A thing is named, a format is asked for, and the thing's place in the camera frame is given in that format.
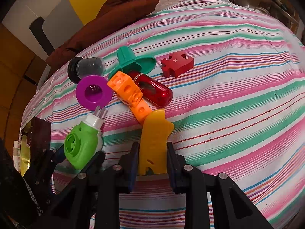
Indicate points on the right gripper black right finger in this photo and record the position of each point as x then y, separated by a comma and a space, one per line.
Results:
175, 164

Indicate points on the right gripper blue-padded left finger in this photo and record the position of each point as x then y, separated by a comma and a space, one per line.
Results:
134, 161

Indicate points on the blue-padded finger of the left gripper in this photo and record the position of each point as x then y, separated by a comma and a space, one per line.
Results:
57, 155

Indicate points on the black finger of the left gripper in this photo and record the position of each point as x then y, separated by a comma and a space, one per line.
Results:
92, 169

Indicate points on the orange pig shaped piece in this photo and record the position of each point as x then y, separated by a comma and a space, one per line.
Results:
155, 132

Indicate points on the green white round dispenser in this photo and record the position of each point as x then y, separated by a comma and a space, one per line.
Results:
85, 139

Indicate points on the purple perforated funnel cup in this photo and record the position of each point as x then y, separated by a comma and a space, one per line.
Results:
93, 91

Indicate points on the red capsule tube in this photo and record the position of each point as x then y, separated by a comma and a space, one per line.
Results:
154, 91

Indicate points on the orange building block piece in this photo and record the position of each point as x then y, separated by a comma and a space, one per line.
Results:
130, 94

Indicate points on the black lid clear jar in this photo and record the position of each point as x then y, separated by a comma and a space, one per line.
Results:
79, 68

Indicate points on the red puzzle block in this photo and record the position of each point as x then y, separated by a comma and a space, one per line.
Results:
177, 64

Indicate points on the green flanged spool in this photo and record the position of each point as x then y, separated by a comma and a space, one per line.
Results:
128, 61

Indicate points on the gold metal tray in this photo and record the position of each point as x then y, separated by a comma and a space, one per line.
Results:
35, 137

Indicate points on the striped pink green bedsheet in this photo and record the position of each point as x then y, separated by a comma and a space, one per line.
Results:
239, 110

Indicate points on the grey yellow blue headboard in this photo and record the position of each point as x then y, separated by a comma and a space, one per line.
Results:
68, 17

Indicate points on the dark red quilted blanket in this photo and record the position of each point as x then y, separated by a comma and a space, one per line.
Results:
113, 16

